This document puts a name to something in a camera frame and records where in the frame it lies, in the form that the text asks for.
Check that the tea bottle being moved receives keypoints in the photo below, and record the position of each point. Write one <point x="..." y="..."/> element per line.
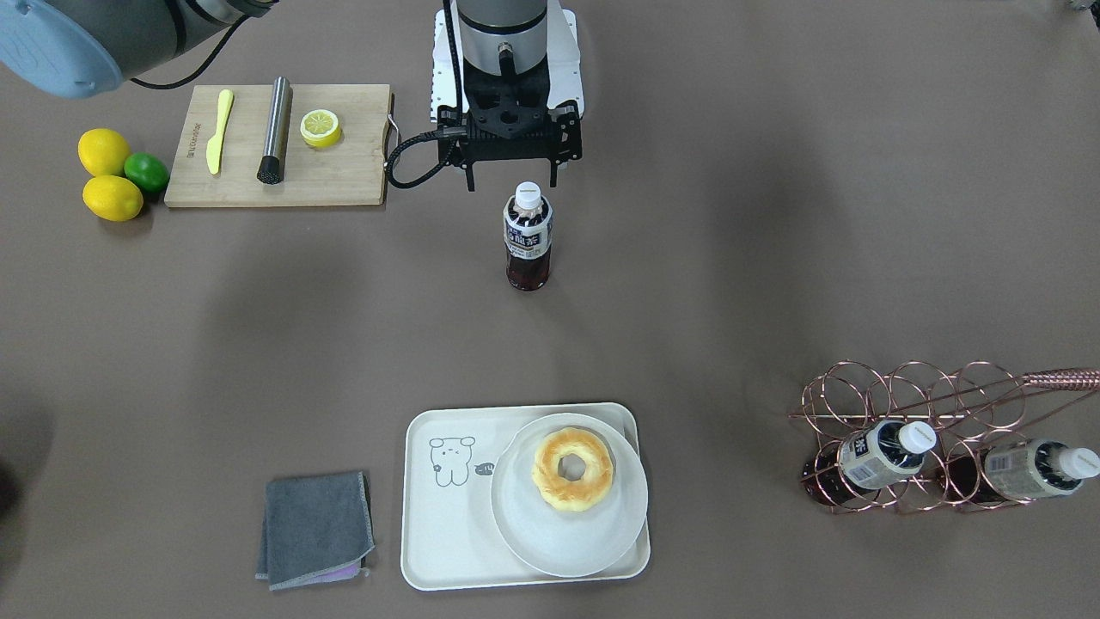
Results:
<point x="528" y="237"/>

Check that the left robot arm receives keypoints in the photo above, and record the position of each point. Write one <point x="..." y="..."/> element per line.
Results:
<point x="486" y="26"/>

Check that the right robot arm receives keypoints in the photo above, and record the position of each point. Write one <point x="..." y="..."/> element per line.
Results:
<point x="76" y="49"/>

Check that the cream serving tray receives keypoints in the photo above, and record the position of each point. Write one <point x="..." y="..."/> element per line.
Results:
<point x="471" y="516"/>

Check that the tea bottle front in rack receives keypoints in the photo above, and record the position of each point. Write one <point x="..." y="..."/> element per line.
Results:
<point x="868" y="461"/>

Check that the tea bottle in rack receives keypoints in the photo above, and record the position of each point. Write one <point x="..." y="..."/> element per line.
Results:
<point x="868" y="461"/>
<point x="1022" y="472"/>

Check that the tea bottle back in rack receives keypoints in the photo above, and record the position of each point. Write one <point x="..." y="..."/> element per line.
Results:
<point x="1022" y="472"/>

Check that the glazed donut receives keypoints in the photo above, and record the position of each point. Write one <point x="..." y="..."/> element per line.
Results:
<point x="572" y="470"/>

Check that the white plate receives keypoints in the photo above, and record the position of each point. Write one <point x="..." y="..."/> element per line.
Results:
<point x="568" y="544"/>

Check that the bamboo cutting board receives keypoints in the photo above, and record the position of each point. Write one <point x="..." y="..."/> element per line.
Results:
<point x="347" y="174"/>

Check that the half lemon slice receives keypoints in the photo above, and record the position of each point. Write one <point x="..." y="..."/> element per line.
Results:
<point x="320" y="128"/>

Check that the steel muddler stick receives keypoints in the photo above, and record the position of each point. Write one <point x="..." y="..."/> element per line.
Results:
<point x="272" y="161"/>

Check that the grey folded cloth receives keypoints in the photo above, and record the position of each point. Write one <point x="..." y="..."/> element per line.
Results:
<point x="315" y="530"/>

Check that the yellow plastic knife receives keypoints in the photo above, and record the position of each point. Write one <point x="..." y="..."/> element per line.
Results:
<point x="214" y="147"/>

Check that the green lime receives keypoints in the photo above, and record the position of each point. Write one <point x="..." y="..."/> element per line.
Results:
<point x="146" y="171"/>

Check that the yellow lemon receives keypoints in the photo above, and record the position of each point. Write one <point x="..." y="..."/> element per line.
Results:
<point x="113" y="198"/>
<point x="103" y="151"/>

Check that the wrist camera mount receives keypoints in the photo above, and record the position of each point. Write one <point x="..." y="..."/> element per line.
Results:
<point x="505" y="123"/>

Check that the copper wire bottle rack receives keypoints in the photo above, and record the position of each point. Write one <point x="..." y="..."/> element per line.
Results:
<point x="976" y="407"/>

